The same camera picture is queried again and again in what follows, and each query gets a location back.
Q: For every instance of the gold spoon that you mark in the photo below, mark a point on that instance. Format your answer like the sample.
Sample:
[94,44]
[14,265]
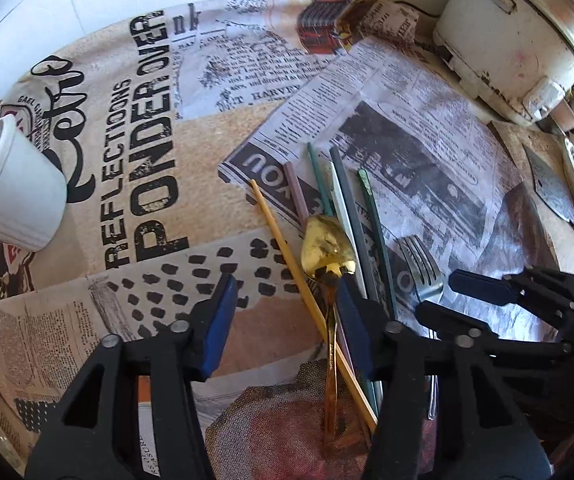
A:
[324,245]

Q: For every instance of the newspaper print tablecloth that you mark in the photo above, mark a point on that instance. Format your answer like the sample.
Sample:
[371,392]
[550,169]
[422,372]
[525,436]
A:
[207,160]

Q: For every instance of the white rice cooker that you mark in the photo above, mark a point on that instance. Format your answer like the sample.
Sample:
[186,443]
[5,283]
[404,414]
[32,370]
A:
[497,35]

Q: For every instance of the silver fork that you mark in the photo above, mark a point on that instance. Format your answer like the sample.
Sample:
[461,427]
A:
[419,270]

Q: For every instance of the steel cleaver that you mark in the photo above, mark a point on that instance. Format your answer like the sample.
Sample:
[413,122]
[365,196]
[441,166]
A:
[549,185]

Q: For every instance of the newspaper sheet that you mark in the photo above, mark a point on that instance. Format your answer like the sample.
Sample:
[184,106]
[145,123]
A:
[417,110]

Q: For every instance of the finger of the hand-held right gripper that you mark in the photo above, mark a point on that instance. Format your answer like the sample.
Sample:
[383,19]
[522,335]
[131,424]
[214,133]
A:
[442,316]
[477,287]

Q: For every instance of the dark grey chopstick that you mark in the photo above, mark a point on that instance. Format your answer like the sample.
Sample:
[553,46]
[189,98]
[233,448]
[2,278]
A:
[347,195]

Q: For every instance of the dark green chopstick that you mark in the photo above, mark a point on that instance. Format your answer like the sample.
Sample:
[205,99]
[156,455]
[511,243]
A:
[377,230]

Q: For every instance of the yellow wooden chopstick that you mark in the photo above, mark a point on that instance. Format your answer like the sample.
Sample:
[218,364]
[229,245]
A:
[287,250]

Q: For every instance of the white ribbed cup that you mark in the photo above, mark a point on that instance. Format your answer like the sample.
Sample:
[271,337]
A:
[22,185]

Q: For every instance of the white chopstick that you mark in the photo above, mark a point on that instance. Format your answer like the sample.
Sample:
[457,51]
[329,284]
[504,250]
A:
[343,210]

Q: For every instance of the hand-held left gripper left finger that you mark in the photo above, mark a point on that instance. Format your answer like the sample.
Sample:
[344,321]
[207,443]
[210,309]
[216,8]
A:
[219,325]

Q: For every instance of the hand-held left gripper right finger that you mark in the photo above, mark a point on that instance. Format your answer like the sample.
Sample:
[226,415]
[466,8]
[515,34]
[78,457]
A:
[354,327]

